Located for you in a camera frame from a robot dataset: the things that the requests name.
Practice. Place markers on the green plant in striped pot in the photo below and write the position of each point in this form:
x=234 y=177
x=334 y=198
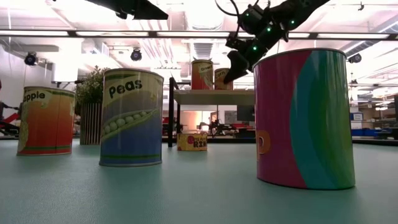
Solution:
x=90 y=124

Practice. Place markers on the black ceiling spotlight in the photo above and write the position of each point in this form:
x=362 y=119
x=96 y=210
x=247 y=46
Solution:
x=136 y=55
x=355 y=58
x=31 y=59

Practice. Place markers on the blue storage bins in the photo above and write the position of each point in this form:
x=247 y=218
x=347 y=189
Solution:
x=365 y=132

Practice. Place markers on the white box lamp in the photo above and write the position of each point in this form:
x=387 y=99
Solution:
x=65 y=71

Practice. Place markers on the blue peas can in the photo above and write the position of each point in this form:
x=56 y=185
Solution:
x=130 y=133

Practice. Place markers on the orange pineapple can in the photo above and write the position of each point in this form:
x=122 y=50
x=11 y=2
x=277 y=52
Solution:
x=46 y=124

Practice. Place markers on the wooden shelf with black legs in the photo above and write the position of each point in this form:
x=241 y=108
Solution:
x=214 y=97

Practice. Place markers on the small yellow pineapple rings tin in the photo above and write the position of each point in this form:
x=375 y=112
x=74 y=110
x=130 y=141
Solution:
x=191 y=142

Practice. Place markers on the orange yellow corn can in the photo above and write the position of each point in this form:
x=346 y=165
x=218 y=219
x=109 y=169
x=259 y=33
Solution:
x=219 y=84

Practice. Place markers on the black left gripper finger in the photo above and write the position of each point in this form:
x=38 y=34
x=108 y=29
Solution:
x=136 y=7

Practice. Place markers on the black monitor screen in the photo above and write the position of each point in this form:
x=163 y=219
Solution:
x=245 y=113

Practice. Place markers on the pink teal green striped can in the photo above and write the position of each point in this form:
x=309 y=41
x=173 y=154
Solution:
x=304 y=124

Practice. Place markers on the orange cream mushroom can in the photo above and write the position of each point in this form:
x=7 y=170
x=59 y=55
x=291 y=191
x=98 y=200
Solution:
x=202 y=77

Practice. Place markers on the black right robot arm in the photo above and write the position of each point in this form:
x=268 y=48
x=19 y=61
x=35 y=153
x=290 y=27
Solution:
x=298 y=9

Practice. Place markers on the black robot arms on bench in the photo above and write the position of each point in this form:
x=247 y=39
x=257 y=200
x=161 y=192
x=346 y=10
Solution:
x=217 y=127

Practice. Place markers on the black and red machine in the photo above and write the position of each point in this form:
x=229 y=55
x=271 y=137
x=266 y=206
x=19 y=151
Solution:
x=3 y=107

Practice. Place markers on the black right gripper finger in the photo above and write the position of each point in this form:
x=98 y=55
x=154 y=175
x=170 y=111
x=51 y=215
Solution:
x=239 y=63

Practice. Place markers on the black lamp stand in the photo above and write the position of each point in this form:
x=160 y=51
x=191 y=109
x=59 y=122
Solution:
x=70 y=82

